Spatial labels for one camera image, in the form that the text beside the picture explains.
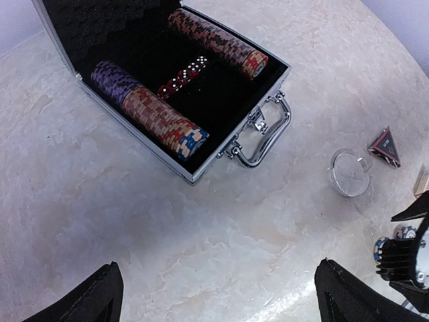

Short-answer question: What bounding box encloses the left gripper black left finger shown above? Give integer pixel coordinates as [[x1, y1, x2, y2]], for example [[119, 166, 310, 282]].
[[26, 262, 123, 322]]

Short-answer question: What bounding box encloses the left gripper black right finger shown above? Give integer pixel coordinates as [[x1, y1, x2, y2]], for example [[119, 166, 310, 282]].
[[314, 259, 427, 321]]

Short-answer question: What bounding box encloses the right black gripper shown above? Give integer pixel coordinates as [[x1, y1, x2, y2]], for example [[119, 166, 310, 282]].
[[390, 190, 429, 309]]

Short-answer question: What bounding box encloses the blue white poker chip stack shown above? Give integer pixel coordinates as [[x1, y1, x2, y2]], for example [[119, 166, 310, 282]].
[[373, 224, 418, 264]]

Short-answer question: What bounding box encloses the aluminium poker chip case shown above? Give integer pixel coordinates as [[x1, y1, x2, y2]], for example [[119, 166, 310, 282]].
[[34, 1, 292, 184]]

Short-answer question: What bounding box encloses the red playing card deck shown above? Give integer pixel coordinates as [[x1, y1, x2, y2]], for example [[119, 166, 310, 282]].
[[413, 164, 429, 199]]

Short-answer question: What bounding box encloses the black pink triangular button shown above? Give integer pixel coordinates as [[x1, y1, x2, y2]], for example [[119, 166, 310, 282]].
[[367, 126, 401, 168]]

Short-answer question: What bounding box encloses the clear round dealer button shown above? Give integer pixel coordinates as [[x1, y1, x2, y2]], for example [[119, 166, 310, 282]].
[[328, 148, 373, 197]]

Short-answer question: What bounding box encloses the chip row in case front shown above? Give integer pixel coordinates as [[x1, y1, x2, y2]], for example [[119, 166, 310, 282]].
[[90, 60, 209, 161]]

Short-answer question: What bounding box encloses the chip row in case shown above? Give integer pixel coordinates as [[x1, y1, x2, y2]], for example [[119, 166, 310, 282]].
[[168, 9, 269, 79], [90, 60, 209, 161]]

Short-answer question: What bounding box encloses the chip row in case back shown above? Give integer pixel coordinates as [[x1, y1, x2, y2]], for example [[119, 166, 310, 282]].
[[168, 9, 269, 79]]

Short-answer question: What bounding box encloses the black dice row in case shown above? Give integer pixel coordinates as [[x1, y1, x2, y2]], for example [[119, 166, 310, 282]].
[[157, 56, 209, 100]]

